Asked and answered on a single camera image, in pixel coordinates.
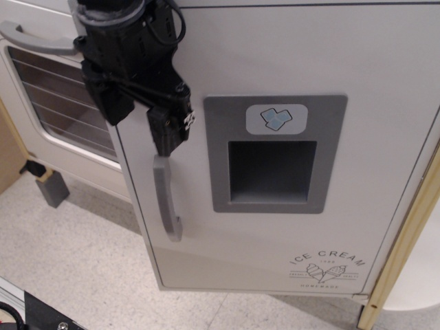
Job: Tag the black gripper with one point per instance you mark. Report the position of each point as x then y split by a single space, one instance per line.
128 50

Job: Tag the white toy fridge door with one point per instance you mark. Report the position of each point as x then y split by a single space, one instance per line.
383 55

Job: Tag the white toy oven door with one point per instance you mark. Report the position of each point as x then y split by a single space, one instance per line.
46 98

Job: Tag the grey ice dispenser panel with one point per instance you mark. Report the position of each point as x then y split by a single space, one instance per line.
272 154

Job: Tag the brown cardboard panel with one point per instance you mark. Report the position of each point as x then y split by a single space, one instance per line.
13 152

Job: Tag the white round object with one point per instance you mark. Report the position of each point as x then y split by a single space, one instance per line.
417 287

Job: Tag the grey fridge door handle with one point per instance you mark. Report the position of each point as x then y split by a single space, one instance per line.
162 179

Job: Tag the grey oven door handle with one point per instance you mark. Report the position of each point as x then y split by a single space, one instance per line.
13 33

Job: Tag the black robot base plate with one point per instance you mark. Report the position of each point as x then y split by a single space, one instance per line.
32 313

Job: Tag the beige wooden corner post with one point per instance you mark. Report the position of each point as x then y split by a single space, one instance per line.
421 207

